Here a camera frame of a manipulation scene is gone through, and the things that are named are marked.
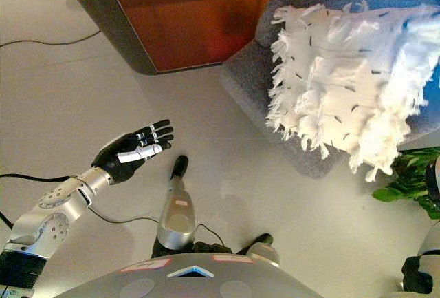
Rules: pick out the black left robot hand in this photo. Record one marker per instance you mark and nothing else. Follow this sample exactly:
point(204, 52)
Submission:
point(120, 155)

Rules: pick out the white fringed pillow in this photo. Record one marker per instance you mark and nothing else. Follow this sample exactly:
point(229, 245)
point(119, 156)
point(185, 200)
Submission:
point(343, 88)

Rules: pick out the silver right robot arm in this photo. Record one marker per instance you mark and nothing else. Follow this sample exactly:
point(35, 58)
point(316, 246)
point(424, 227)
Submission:
point(421, 274)

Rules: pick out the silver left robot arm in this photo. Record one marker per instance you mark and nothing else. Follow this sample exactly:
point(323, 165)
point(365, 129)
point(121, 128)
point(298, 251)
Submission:
point(48, 219)

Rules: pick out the silver left robot leg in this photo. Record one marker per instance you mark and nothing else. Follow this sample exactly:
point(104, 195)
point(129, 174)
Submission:
point(177, 219)

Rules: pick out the silver robot leg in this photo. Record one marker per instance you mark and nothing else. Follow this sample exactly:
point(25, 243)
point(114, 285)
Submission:
point(263, 251)
point(177, 219)

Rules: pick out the grey fabric armchair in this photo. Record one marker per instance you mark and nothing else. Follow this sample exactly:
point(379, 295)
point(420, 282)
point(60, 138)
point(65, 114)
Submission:
point(247, 81)

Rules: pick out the grey robot torso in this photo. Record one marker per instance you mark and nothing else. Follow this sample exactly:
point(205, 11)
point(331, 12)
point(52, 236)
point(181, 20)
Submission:
point(192, 284)

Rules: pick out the silver right robot leg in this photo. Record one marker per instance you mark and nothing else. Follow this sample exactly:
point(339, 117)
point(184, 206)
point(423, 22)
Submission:
point(263, 251)

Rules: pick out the green leafy plant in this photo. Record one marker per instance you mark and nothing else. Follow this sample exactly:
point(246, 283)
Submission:
point(409, 177)

